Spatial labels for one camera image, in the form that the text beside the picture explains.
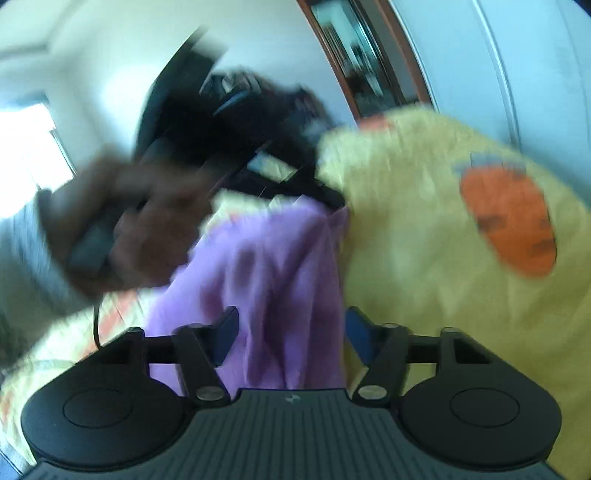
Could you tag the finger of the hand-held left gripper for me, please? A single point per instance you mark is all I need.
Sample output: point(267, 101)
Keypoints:
point(314, 187)

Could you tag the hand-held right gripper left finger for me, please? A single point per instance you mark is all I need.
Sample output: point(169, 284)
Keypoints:
point(226, 333)

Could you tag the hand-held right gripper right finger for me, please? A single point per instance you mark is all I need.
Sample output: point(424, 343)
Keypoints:
point(358, 333)

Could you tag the purple shirt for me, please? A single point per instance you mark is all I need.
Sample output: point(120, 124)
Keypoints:
point(277, 286)

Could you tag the person's left forearm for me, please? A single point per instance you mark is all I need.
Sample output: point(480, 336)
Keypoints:
point(27, 277)

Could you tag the person's left hand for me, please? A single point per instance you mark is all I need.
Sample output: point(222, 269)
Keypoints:
point(152, 230)

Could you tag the yellow printed bedspread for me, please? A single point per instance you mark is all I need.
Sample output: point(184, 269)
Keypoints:
point(438, 277)

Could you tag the window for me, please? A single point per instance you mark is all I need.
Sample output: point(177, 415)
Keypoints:
point(27, 147)

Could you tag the wooden door frame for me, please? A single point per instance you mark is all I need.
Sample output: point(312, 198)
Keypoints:
point(364, 55)

